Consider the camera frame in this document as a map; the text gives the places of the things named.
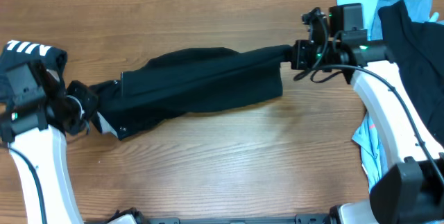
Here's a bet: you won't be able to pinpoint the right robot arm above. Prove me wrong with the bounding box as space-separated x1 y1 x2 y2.
288 3 443 223

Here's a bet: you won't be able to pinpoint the folded black shirt white letters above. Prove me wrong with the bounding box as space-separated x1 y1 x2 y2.
1 40 67 103

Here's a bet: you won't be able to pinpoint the black garment in pile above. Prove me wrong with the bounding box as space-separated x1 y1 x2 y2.
378 0 443 144

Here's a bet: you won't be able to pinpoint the light blue shirt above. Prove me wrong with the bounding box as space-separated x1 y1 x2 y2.
336 0 388 191

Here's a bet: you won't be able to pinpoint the blue denim jeans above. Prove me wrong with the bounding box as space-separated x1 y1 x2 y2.
370 0 439 40

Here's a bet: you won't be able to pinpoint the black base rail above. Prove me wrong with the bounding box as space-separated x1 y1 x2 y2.
147 214 331 224

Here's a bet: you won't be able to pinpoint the black shorts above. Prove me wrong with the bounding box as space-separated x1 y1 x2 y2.
91 45 291 139

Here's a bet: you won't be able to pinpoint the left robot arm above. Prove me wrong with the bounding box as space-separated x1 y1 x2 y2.
1 80 98 223

